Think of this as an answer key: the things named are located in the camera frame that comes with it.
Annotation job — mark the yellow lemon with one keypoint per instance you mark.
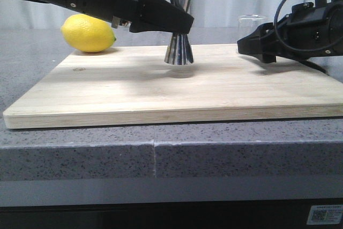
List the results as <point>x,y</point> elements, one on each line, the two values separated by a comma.
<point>87,34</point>

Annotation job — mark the white QR label sticker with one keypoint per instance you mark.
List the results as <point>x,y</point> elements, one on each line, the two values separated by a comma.
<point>325,215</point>

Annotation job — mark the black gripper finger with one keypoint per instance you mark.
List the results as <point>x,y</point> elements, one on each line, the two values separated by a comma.
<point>160,15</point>
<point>251,45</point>

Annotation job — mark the wooden cutting board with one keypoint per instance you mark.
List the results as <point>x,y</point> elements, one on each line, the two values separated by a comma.
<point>132,85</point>

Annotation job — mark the grey curtain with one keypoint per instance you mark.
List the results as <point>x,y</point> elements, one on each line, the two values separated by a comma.
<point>18,14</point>

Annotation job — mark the small glass beaker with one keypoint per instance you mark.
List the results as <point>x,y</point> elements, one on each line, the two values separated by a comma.
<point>248,23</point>

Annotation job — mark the steel hourglass jigger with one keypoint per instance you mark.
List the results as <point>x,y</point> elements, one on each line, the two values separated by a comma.
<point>179,50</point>

